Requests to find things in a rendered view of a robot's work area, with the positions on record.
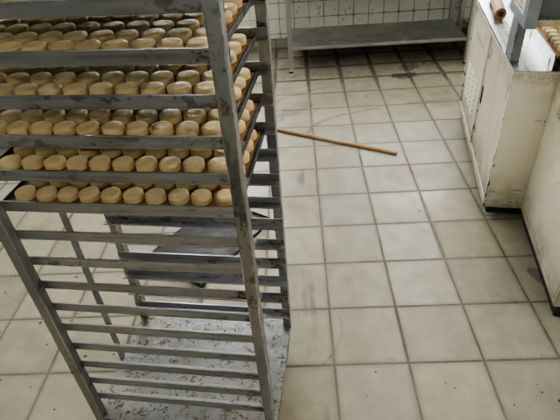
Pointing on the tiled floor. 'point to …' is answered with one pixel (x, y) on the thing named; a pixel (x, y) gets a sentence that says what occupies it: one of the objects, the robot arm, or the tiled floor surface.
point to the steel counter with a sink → (379, 33)
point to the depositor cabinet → (503, 109)
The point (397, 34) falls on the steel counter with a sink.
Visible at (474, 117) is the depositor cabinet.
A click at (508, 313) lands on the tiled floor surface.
